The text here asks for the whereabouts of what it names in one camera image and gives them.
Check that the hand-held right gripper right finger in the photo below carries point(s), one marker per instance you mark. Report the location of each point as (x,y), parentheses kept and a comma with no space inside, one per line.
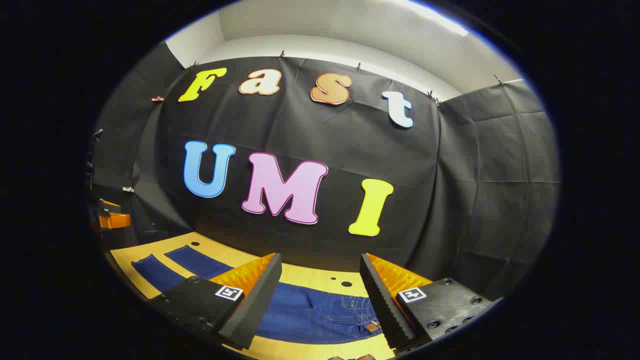
(382,305)

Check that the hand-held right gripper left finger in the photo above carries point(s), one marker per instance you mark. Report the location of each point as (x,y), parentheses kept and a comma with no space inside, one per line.
(260,300)

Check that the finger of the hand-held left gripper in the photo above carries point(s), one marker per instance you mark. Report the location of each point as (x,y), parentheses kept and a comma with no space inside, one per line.
(115,221)
(109,205)

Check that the blue denim jeans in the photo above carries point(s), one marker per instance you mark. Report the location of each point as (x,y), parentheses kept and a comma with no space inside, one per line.
(310,315)

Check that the black backdrop cloth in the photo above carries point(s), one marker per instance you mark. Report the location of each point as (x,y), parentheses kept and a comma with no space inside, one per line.
(320,135)

